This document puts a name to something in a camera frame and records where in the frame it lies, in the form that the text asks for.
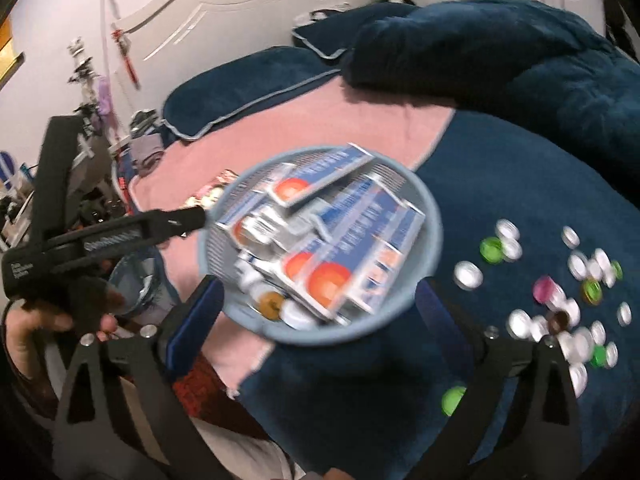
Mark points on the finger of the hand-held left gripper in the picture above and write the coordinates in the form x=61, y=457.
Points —
x=150, y=227

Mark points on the round glass dish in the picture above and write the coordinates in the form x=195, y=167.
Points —
x=137, y=277

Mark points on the red patterned cloth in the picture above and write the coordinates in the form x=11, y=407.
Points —
x=205, y=390

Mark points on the pink round jar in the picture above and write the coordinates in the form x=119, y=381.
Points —
x=545, y=290

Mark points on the dark blue plush blanket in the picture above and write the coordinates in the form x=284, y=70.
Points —
x=500, y=185

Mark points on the person's left hand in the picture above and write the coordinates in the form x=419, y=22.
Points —
x=35, y=340

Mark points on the pile of blue orange boxes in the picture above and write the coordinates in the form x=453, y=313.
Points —
x=330, y=280

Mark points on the scattered white round jars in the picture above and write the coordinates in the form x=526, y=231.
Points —
x=467, y=275

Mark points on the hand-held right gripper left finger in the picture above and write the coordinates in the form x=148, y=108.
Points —
x=195, y=320

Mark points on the pink bed sheet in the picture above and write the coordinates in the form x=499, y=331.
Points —
x=325, y=120

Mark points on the grey cloth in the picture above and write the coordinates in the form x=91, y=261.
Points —
x=145, y=150

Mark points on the purple hanging ornament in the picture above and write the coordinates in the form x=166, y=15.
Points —
x=106, y=97

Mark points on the small dark figurines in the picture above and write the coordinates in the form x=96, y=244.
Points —
x=82, y=67

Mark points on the dark blue rumpled comforter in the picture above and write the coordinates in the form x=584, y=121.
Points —
x=500, y=60

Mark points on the person's pale clothing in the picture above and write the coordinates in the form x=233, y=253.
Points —
x=235, y=452

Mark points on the blue round sign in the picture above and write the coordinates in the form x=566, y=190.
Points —
x=6, y=167

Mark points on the white bed headboard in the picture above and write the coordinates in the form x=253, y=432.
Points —
x=225, y=35

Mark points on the person's right hand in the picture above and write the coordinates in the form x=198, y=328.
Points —
x=342, y=475

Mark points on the grey-blue round plastic basket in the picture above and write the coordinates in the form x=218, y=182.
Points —
x=350, y=357

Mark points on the green round jar brown rim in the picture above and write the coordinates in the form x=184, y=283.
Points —
x=592, y=291

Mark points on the red hanging toy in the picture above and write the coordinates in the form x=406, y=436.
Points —
x=125, y=50

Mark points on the dark blue piped pillow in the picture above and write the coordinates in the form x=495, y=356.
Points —
x=325, y=35
x=240, y=85

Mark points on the yellow wooden frame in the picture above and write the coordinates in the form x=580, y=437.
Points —
x=10, y=45

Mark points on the white bottle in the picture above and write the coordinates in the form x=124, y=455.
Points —
x=296, y=317

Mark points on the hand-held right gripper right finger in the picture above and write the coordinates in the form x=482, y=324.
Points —
x=440, y=320

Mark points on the colourful printed packet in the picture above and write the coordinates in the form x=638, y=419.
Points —
x=215, y=190

